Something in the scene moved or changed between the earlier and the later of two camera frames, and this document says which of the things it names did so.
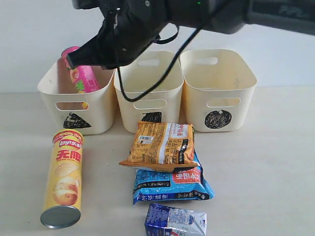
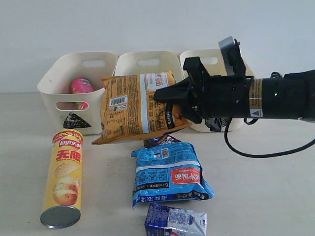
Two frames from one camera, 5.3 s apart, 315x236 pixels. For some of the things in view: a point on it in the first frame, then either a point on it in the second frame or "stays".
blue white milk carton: [162, 221] stays
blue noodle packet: [183, 183] stays
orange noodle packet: [163, 146] to [129, 110]
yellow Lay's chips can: [62, 208] stays
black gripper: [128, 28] to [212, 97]
